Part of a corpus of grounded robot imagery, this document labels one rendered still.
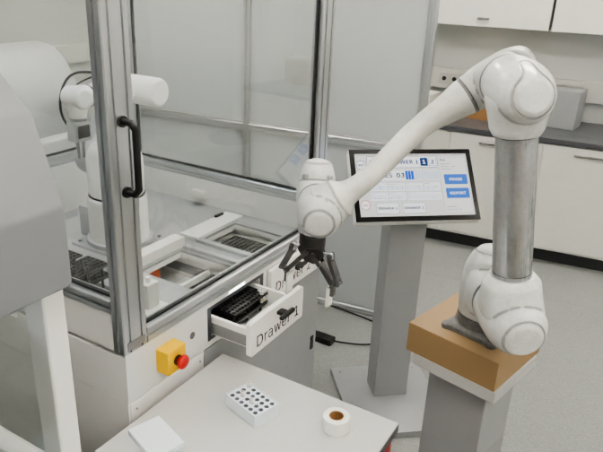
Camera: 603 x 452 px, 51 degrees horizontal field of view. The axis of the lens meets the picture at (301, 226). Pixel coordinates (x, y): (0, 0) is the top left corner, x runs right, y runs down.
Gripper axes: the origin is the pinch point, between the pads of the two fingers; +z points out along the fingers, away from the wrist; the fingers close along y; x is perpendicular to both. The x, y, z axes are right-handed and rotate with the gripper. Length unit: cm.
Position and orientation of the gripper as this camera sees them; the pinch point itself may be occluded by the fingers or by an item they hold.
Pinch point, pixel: (308, 295)
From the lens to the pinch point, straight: 185.3
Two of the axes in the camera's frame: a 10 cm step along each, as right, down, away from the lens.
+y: -8.5, -2.4, 4.6
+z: -0.6, 9.2, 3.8
